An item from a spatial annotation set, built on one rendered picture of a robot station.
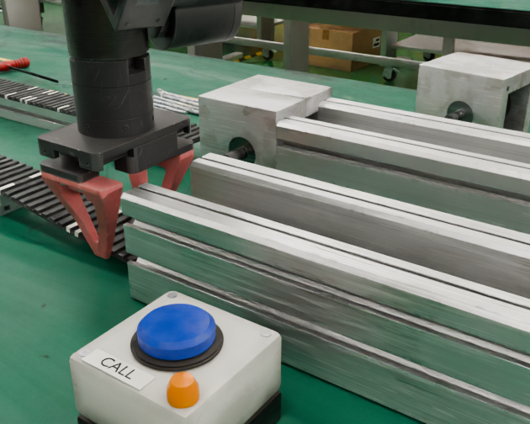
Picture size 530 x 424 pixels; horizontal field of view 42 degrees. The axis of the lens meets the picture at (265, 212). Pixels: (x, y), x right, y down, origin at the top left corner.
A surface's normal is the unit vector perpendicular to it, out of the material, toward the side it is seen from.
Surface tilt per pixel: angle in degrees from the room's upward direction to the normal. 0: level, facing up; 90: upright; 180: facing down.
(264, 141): 90
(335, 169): 90
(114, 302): 0
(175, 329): 3
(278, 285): 90
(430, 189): 90
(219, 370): 0
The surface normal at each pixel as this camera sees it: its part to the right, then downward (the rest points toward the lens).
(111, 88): 0.22, 0.42
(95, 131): -0.38, 0.40
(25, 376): 0.00, -0.90
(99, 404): -0.57, 0.36
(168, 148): 0.82, 0.25
